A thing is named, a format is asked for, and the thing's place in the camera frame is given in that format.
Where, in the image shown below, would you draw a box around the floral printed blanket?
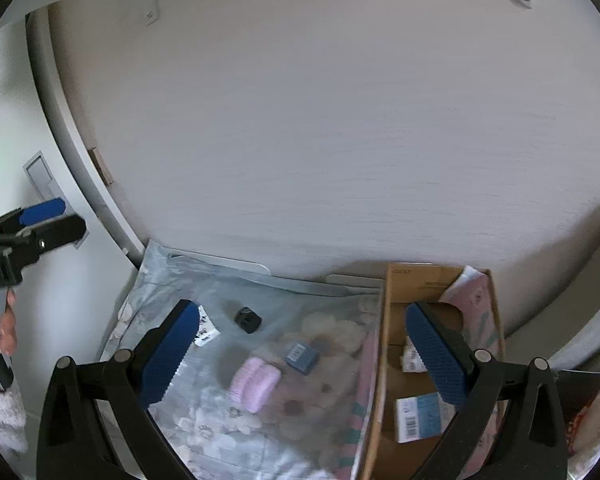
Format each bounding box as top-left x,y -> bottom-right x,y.
97,239 -> 387,480

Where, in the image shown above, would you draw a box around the white printed tag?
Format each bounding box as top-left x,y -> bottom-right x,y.
195,307 -> 220,347

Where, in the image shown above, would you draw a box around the white folded cloth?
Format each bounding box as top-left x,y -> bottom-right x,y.
450,265 -> 484,295

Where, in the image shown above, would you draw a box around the pink fuzzy socks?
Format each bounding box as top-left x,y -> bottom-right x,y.
229,357 -> 281,414

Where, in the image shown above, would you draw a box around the small black object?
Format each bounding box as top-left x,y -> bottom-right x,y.
233,305 -> 262,335

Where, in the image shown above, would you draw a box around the grey recessed door handle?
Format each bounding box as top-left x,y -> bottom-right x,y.
22,150 -> 89,249

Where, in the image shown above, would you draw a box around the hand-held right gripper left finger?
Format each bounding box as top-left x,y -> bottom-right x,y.
36,299 -> 201,480

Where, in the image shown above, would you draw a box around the white patterned cloth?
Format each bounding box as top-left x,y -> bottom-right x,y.
401,337 -> 431,374

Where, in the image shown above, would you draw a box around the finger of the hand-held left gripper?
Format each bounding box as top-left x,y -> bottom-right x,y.
0,198 -> 67,235
0,215 -> 87,267

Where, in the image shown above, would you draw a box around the cardboard box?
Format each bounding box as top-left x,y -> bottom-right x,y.
355,261 -> 509,480

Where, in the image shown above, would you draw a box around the white door frame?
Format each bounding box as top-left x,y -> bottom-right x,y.
25,4 -> 148,262

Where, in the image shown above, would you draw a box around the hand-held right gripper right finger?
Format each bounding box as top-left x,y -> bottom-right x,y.
405,301 -> 569,480

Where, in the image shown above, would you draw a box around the small blue box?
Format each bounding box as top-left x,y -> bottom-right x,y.
284,341 -> 320,376

